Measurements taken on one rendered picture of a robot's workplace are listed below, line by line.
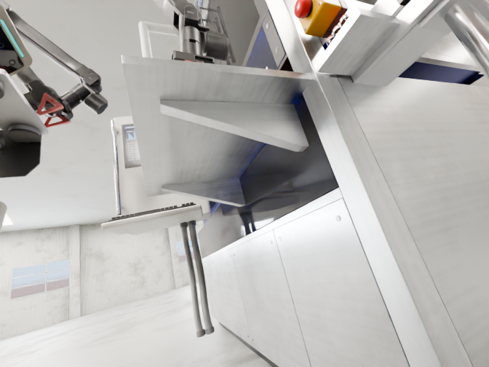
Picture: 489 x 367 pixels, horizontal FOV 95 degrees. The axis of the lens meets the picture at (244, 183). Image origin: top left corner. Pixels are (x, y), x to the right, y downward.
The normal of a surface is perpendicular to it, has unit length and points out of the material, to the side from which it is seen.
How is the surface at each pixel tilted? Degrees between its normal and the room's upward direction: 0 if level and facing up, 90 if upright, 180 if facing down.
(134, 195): 90
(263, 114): 90
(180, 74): 180
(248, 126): 90
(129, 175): 90
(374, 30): 180
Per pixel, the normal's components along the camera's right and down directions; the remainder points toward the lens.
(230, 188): 0.32, -0.37
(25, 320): 0.57, -0.39
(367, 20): 0.24, 0.92
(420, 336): -0.92, 0.11
